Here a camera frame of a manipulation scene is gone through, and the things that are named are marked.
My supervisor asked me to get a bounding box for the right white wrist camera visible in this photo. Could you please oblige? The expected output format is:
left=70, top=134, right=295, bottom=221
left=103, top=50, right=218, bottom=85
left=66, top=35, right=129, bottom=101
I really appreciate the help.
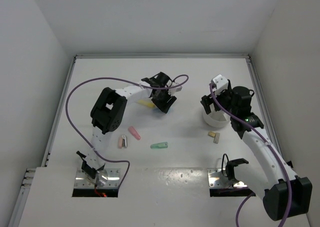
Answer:
left=211, top=74, right=229, bottom=93

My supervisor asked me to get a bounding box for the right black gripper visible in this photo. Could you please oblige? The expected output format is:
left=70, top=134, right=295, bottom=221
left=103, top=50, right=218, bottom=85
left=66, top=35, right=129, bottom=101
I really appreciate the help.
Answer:
left=200, top=86, right=237, bottom=117

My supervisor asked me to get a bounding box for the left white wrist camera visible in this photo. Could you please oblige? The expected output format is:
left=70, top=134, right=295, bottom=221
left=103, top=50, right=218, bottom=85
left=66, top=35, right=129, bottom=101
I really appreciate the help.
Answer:
left=168, top=82, right=183, bottom=96

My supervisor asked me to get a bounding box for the yellow highlighter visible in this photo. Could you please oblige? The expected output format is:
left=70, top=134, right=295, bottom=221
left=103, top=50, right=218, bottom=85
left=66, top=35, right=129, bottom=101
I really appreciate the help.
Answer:
left=137, top=99, right=155, bottom=109

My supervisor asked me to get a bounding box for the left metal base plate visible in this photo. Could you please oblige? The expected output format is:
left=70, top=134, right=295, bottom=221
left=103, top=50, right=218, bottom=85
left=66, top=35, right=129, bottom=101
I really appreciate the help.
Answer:
left=74, top=168, right=120, bottom=189

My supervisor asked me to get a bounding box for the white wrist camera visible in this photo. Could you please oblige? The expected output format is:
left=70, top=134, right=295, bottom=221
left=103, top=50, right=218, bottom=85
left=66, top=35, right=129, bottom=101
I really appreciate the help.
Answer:
left=168, top=82, right=183, bottom=96
left=211, top=74, right=229, bottom=93

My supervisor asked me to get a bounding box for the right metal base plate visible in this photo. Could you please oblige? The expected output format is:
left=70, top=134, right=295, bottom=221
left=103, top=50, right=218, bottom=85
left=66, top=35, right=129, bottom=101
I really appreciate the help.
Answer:
left=207, top=168, right=247, bottom=189

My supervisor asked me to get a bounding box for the pink eraser case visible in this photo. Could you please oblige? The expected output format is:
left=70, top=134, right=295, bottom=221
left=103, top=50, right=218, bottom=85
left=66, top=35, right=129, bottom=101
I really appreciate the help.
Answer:
left=128, top=126, right=141, bottom=141

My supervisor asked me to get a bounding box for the blue highlighter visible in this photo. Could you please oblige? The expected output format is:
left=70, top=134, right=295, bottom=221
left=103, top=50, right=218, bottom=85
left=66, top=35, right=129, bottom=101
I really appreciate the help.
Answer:
left=154, top=108, right=162, bottom=113

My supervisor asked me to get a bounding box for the metal base plate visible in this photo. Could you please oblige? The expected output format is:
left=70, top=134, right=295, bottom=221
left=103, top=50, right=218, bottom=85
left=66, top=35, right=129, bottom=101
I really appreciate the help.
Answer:
left=74, top=168, right=120, bottom=189
left=207, top=168, right=247, bottom=189

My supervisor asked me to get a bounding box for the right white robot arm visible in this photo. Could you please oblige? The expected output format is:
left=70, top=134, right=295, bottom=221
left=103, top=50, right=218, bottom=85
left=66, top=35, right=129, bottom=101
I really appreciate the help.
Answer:
left=200, top=83, right=313, bottom=226

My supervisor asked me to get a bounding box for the white round divided container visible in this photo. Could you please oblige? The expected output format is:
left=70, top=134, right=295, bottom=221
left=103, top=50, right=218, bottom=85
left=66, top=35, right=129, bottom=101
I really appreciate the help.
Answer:
left=202, top=107, right=230, bottom=129

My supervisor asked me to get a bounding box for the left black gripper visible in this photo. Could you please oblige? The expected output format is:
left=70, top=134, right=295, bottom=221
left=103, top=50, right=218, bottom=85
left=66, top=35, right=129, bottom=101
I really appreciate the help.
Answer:
left=151, top=87, right=176, bottom=114

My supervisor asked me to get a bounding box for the green utility knife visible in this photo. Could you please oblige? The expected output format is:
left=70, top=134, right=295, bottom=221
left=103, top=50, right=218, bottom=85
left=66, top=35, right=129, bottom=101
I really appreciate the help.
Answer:
left=150, top=142, right=168, bottom=150

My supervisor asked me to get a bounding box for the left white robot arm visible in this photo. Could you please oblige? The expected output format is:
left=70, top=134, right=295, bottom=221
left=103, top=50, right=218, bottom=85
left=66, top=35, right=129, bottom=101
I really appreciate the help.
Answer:
left=72, top=72, right=182, bottom=176

